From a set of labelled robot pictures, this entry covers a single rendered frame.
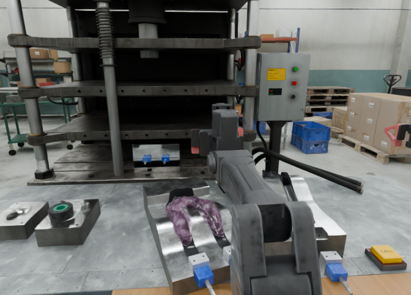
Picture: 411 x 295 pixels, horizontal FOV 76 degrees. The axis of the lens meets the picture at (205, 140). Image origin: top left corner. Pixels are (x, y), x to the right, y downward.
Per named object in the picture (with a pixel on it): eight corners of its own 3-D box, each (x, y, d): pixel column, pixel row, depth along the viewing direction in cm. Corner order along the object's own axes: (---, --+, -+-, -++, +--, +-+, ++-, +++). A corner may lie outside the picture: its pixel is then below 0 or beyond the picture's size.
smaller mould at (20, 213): (27, 239, 94) (24, 224, 92) (-12, 241, 93) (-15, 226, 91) (50, 213, 110) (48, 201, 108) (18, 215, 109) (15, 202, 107)
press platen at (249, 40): (268, 73, 137) (270, 35, 132) (9, 74, 128) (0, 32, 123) (238, 71, 216) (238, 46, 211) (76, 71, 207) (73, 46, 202)
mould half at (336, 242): (342, 258, 84) (349, 221, 81) (263, 262, 82) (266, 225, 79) (285, 188, 132) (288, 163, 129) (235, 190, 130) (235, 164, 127)
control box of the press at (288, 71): (290, 267, 188) (314, 52, 148) (249, 270, 186) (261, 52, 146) (280, 247, 209) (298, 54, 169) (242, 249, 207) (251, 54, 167)
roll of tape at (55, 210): (70, 221, 92) (68, 212, 91) (45, 223, 91) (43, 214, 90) (77, 209, 100) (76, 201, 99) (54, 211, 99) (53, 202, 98)
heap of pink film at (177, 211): (230, 235, 86) (230, 214, 84) (178, 248, 80) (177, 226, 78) (202, 199, 110) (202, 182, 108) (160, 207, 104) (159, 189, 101)
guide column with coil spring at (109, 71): (127, 226, 161) (105, -11, 125) (118, 226, 161) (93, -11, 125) (129, 221, 166) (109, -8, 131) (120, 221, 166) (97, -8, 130)
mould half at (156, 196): (257, 272, 79) (259, 240, 76) (173, 298, 70) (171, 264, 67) (199, 197, 124) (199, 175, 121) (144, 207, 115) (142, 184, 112)
